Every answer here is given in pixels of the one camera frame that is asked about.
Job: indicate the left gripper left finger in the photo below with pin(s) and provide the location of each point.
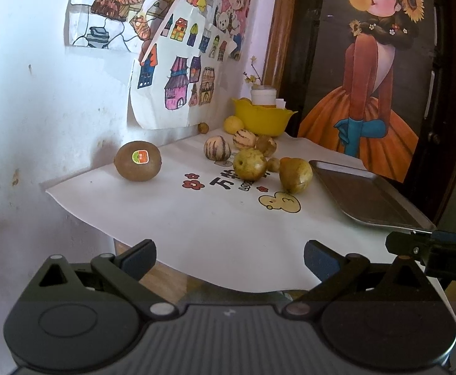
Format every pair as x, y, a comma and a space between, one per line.
121, 275

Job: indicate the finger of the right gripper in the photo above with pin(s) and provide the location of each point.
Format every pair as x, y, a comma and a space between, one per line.
413, 244

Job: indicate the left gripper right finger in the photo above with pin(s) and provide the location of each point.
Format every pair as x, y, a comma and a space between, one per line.
341, 277

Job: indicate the yellow pear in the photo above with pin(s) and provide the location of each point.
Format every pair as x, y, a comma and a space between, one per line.
295, 174

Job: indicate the brown kiwi with sticker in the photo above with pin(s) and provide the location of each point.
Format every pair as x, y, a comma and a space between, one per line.
138, 161

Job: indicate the green yellow apple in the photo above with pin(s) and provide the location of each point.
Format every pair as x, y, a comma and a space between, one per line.
250, 164

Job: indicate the brownish striped melon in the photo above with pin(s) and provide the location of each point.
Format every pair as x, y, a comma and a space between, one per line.
266, 145

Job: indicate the striped pepino melon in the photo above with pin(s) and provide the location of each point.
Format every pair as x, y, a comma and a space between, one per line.
217, 149
244, 139

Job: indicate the small brown round fruit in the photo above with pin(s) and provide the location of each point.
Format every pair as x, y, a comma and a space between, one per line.
273, 165

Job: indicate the metal tray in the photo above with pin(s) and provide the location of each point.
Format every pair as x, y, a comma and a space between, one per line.
369, 199

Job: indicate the white printed table mat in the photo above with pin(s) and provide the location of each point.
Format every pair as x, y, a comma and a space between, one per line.
208, 224

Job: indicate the yellow plastic bowl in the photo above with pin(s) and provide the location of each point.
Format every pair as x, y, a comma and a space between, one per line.
262, 120

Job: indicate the folded white paper piece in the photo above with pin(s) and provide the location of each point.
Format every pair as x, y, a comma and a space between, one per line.
280, 103

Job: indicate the small yellow lemon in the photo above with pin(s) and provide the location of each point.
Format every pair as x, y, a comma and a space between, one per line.
233, 124

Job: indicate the white and orange jar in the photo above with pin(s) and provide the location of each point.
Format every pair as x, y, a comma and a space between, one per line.
263, 96

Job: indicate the girl in orange dress painting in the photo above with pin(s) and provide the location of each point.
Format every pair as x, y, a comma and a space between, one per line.
357, 77

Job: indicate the houses drawing paper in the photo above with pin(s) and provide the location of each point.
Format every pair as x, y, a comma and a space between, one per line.
177, 82

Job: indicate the yellow flower sprig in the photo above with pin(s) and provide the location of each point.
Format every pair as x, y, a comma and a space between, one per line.
253, 78

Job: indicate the cartoon children poster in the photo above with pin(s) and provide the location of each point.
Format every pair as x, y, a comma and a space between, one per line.
130, 24

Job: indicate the wooden door frame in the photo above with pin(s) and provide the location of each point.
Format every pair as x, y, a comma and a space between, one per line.
278, 42

